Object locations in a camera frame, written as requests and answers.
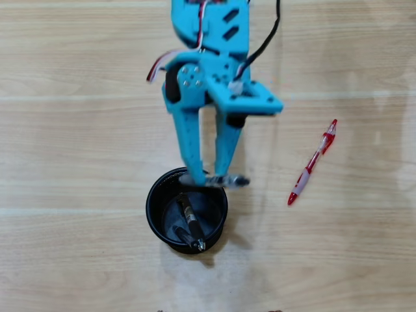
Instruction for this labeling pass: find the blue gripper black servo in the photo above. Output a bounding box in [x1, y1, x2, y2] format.
[162, 50, 252, 185]

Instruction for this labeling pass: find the clear retractable pen black clip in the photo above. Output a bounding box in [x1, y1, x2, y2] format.
[180, 174, 251, 190]

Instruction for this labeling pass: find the black retractable pen silver label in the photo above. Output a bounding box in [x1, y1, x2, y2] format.
[177, 192, 206, 252]

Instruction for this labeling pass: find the red retractable pen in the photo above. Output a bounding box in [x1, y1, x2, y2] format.
[287, 119, 338, 206]

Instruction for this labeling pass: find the black mesh pen holder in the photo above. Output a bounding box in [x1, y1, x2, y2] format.
[145, 167, 228, 256]

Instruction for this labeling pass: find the red white black servo cable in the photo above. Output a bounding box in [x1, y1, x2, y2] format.
[146, 0, 211, 84]

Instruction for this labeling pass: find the black camera cable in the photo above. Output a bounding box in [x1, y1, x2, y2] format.
[232, 0, 282, 90]

